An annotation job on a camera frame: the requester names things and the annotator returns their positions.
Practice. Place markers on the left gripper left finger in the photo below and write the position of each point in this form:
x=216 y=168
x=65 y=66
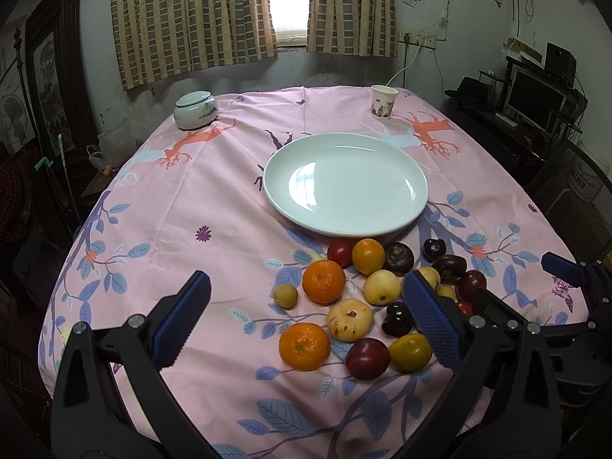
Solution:
x=89 y=418

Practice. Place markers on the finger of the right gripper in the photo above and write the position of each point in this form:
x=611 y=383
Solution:
x=563 y=269

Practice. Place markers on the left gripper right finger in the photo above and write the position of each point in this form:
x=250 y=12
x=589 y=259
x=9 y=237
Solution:
x=501 y=400

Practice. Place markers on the yellow-green orange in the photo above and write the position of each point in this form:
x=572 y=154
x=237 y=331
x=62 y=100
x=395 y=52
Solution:
x=410 y=353

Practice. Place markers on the large yellow pepino melon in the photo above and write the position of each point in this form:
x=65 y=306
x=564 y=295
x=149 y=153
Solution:
x=431 y=275

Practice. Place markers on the dark plum back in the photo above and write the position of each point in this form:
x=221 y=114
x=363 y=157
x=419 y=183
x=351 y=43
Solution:
x=433 y=248

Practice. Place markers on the dark cherry plum front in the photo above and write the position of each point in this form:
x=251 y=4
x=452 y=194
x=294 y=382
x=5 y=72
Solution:
x=398 y=321

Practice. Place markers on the dark red plum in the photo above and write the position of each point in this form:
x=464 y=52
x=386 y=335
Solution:
x=368 y=359

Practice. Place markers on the dark purple water chestnut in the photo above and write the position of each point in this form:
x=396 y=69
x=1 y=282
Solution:
x=399 y=258

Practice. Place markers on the pale yellow apple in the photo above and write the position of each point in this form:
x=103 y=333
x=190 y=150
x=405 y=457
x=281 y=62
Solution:
x=381 y=288

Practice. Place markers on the pale striped pepino melon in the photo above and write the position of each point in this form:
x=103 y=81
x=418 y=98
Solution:
x=349 y=320

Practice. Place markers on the round yellow-orange orange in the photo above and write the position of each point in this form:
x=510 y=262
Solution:
x=368 y=256

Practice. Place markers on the orange mandarin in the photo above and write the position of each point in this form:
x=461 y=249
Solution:
x=323 y=282
x=304 y=346

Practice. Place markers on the small yellow loquat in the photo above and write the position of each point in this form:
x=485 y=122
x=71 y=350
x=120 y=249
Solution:
x=286 y=296

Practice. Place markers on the mesh office chair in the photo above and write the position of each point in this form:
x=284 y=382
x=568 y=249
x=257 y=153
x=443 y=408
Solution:
x=580 y=205

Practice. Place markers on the dark purple fruit right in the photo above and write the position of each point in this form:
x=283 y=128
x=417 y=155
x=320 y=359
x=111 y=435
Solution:
x=450 y=268

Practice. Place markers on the small yellow fruit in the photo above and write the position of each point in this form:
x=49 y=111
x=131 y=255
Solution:
x=446 y=290

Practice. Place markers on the computer monitor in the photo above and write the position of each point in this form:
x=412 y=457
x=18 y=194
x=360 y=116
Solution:
x=534 y=100

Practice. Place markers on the black speaker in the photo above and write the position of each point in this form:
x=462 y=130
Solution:
x=560 y=64

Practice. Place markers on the white oval plate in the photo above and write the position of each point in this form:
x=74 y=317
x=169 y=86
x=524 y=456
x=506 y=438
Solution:
x=345 y=185

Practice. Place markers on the patterned paper cup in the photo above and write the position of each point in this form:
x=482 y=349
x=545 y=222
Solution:
x=382 y=100

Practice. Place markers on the pink patterned tablecloth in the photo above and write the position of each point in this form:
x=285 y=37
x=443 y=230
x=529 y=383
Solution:
x=185 y=202

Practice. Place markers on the right checkered curtain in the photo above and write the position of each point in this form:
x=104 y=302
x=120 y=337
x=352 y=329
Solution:
x=364 y=28

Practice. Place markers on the checkered curtain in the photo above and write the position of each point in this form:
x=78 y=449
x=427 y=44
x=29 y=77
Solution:
x=159 y=39
x=364 y=28

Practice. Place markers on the white lidded ceramic jar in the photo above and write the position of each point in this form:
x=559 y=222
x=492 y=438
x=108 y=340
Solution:
x=195 y=109

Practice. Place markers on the left checkered curtain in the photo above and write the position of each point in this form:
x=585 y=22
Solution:
x=159 y=39

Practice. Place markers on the wall power strip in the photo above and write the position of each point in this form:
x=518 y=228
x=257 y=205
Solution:
x=419 y=39

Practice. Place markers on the dark picture frame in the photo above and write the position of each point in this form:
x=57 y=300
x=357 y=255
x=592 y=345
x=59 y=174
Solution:
x=55 y=76

